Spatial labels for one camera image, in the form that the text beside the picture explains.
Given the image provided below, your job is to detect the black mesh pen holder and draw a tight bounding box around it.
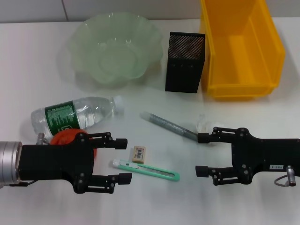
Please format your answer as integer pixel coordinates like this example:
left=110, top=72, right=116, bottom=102
left=165, top=31, right=206, bottom=94

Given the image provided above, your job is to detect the clear water bottle green label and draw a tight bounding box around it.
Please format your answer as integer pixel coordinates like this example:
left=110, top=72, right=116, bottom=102
left=30, top=95, right=125, bottom=139

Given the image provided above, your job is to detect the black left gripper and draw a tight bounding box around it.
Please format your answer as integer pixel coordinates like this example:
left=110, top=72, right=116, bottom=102
left=18, top=132, right=128, bottom=195

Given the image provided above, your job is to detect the green glass fruit bowl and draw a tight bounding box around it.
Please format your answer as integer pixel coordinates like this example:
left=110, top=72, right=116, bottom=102
left=67, top=11, right=165, bottom=90

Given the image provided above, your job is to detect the red ball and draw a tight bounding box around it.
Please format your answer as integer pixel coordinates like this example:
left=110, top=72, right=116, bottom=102
left=50, top=129, right=98, bottom=165

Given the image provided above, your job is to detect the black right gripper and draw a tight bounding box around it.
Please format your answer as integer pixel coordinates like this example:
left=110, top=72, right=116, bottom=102
left=195, top=126, right=300, bottom=187

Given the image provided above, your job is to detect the yellow plastic bin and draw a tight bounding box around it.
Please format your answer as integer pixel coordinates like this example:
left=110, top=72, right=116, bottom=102
left=199, top=0, right=286, bottom=101

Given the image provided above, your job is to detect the beige eraser with barcode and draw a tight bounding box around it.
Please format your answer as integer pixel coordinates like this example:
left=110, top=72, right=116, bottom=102
left=131, top=145, right=147, bottom=164

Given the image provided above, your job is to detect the grey glitter pen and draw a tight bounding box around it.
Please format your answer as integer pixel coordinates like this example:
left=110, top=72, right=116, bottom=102
left=139, top=111, right=200, bottom=141

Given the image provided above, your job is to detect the green utility knife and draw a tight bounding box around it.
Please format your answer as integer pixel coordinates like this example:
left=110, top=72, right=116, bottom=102
left=112, top=159, right=180, bottom=181

